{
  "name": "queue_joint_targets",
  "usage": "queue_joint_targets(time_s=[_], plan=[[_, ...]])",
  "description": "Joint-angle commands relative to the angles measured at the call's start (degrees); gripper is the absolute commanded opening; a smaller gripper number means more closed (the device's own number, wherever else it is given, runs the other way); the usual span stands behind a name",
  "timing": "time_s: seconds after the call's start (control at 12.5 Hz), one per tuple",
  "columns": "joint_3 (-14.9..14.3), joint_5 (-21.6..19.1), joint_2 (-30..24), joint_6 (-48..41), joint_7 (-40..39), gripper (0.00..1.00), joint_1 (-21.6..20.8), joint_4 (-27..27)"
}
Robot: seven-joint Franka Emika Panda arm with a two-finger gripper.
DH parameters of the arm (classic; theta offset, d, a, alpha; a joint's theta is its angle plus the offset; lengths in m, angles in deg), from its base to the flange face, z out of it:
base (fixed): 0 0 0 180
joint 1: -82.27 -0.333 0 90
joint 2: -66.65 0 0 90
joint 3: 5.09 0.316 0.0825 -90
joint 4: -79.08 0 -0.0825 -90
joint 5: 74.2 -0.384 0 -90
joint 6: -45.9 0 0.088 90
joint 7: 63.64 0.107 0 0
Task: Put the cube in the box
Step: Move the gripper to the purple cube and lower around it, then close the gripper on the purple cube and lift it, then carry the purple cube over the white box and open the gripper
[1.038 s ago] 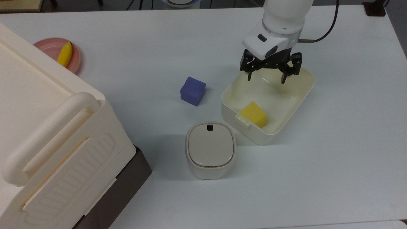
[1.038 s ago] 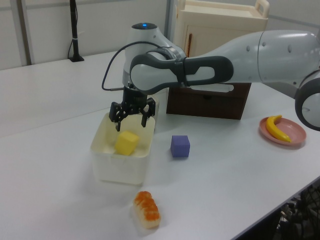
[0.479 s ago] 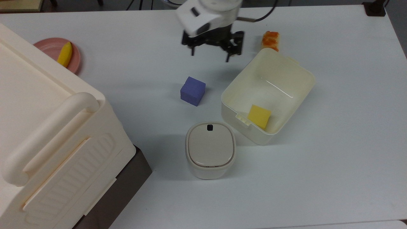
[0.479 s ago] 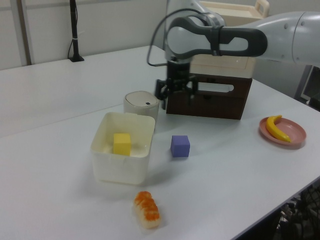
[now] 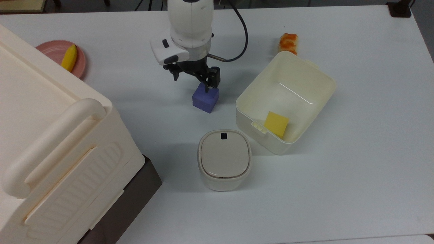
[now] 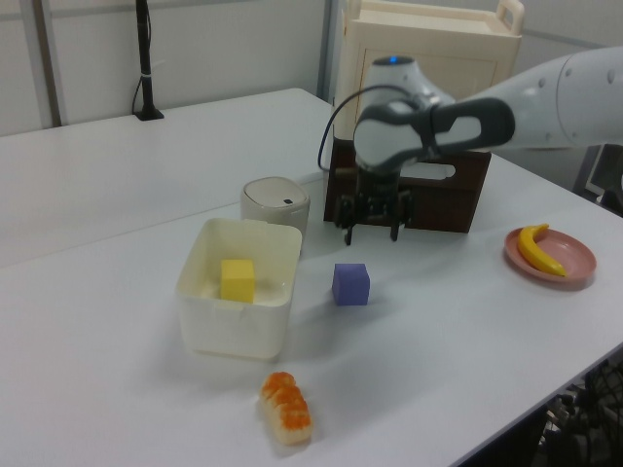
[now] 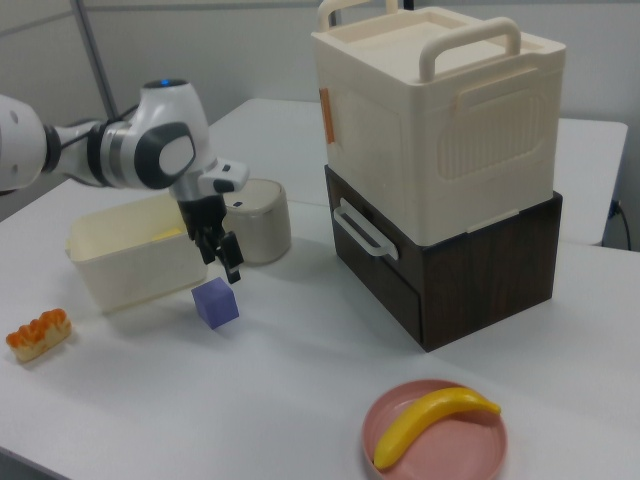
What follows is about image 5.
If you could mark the cream open plastic box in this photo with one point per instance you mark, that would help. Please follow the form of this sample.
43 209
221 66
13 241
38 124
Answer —
298 84

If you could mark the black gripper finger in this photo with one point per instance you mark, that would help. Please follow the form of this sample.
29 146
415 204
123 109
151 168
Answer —
176 75
213 78

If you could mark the purple foam cube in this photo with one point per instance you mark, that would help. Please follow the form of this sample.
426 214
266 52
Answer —
203 101

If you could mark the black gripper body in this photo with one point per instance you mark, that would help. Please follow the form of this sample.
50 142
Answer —
191 67

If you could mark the yellow toy banana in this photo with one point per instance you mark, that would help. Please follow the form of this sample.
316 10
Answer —
69 57

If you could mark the small cream lidded bin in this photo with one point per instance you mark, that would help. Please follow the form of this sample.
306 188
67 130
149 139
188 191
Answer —
224 159

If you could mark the black corner clamp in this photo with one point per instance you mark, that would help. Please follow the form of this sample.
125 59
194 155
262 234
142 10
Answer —
399 9

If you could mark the pink plate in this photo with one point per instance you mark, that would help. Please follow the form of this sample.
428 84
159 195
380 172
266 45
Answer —
54 51

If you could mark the orange shrimp sushi toy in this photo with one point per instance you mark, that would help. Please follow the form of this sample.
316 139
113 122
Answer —
289 42

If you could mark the yellow foam cube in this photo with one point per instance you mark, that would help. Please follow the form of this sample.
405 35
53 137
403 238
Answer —
276 123

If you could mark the wooden side table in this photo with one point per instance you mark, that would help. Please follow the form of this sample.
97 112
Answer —
20 5

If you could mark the large cream storage box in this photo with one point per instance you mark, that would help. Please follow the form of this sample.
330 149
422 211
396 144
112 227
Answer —
51 145

